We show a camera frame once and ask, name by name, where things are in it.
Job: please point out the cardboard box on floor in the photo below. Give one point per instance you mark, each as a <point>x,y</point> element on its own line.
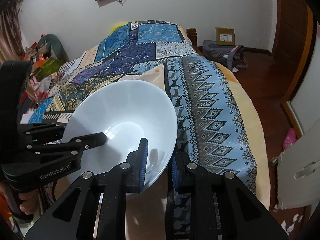
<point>225,36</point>

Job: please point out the striped brown curtain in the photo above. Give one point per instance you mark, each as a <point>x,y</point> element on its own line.
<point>11,36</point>

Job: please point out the orange left sleeve forearm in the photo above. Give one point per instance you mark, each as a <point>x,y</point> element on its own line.
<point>5,212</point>

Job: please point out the grey purple bag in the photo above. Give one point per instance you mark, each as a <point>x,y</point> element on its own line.
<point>229,56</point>

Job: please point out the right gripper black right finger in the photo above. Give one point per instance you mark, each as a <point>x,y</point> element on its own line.
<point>199,206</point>

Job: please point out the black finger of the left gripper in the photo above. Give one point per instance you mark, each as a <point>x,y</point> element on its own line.
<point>77,144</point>
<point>52,131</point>

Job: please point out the pink bunny toy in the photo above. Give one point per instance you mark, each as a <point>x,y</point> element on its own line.
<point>33,81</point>

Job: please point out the pink slipper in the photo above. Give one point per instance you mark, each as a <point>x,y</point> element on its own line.
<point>290,139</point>

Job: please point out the white bowl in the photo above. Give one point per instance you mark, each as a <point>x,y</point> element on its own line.
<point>125,111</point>

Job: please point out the green box of clutter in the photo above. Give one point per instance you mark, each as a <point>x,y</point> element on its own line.
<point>44,59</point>

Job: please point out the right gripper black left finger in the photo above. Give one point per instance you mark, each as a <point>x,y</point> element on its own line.
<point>127,177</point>

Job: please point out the left hand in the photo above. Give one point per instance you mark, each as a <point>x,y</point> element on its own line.
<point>30,202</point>

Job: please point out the patchwork patterned bedspread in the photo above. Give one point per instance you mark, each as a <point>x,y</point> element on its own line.
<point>217,124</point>

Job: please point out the brown wooden door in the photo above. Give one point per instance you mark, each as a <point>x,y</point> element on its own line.
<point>293,41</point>

